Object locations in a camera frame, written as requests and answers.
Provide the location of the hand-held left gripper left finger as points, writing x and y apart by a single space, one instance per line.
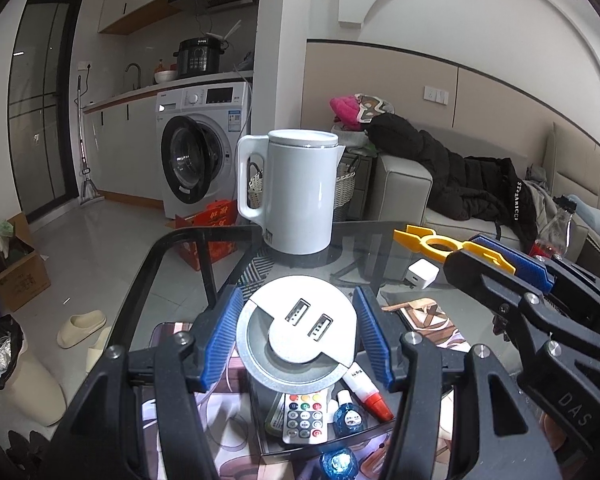
220 340

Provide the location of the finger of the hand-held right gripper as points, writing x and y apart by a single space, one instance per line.
480 272
522 260

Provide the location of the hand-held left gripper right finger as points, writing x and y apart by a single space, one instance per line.
375 340

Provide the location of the white tube with red cap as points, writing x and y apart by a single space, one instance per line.
365 390

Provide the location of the round silver socket hub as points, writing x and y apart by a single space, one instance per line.
290 347

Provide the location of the yellow plastic tool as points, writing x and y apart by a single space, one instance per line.
412 236

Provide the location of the small blue bottle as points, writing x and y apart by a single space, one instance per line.
349 417
337 464

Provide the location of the black cardboard box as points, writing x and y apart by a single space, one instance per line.
375 431

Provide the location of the green white power bank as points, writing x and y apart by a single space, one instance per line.
275 417

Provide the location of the white remote control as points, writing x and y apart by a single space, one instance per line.
305 417

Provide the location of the cola bottle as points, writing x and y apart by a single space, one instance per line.
555 230

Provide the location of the white charger plug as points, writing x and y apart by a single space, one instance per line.
422 275

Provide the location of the printed table mat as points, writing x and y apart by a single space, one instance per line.
430 320

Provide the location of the grey garment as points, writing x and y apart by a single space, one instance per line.
545 200

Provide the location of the light blue cloth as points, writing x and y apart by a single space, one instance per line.
595 217

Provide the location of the black jacket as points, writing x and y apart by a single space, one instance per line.
445 170

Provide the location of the grey sofa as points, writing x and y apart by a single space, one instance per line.
400 190

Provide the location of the red cardboard box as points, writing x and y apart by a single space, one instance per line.
215 220

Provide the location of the cream slipper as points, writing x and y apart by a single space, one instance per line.
97 352
80 330

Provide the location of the side cabinet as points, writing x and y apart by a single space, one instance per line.
362 185

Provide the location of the wicker basket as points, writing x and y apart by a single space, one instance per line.
344 190

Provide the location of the white electric kettle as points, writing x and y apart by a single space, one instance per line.
300 195

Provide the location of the grey green cloth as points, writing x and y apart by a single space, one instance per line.
350 137

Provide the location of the cream trash bin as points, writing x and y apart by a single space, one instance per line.
35 390

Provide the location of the patterned cloth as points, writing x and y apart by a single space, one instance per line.
375 107

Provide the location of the mop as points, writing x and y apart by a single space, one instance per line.
87 190

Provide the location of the brown cardboard box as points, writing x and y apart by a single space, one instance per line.
22 280

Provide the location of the pink plush toy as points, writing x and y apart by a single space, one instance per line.
345 107

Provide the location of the dark fuzzy object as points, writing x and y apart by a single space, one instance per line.
27 450

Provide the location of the white washing machine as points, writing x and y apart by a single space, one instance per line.
215 100

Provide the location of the white bowl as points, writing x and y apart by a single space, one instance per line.
165 77

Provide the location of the black rice cooker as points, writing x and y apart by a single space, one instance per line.
197 60

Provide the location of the kitchen faucet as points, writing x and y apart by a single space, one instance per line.
132 66

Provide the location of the glass door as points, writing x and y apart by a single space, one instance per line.
40 110

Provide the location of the white kitchen utensils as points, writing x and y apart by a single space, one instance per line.
225 35

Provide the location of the white wall switch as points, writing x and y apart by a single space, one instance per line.
436 95

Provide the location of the white wall socket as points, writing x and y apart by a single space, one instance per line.
85 66

